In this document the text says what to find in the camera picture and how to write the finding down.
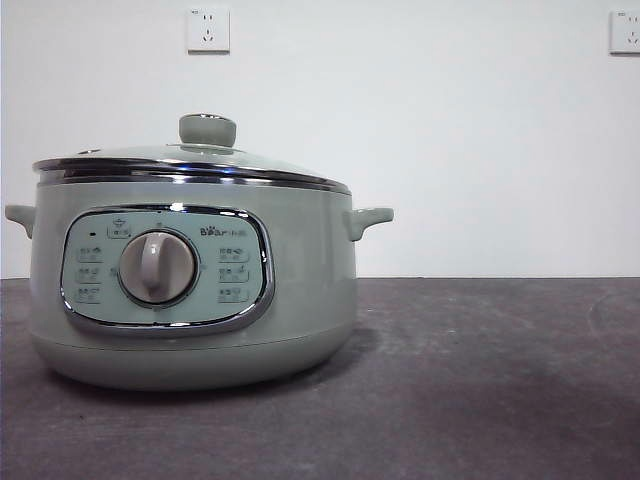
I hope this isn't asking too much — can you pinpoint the pale green electric cooking pot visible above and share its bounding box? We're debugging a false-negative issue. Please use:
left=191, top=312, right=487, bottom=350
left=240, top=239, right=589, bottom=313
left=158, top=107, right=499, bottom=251
left=4, top=172, right=395, bottom=392

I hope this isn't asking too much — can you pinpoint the white wall socket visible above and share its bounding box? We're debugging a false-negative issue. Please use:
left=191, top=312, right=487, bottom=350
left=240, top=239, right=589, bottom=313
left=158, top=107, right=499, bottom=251
left=187, top=7, right=232, bottom=55
left=608, top=9, right=640, bottom=56

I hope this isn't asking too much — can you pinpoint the glass lid with green knob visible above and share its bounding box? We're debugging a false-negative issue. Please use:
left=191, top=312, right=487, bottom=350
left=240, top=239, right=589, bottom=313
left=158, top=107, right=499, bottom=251
left=32, top=112, right=351, bottom=192

